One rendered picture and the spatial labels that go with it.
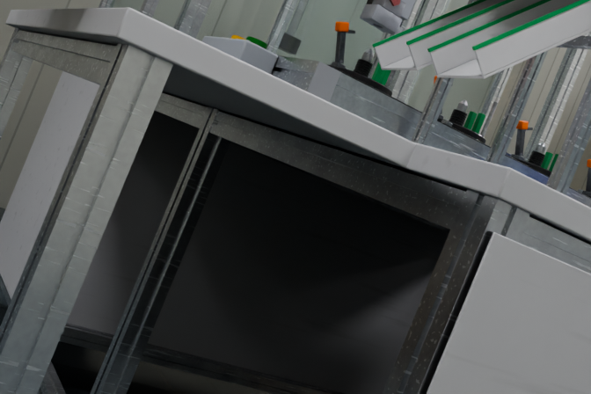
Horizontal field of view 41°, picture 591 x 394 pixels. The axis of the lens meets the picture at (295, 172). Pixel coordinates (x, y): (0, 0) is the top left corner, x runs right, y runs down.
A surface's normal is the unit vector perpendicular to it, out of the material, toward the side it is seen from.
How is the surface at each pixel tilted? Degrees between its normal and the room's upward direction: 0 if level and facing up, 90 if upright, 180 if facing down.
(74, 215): 90
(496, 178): 90
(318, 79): 90
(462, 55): 90
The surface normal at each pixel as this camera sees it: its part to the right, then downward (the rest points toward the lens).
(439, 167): -0.81, -0.33
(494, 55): 0.30, 0.12
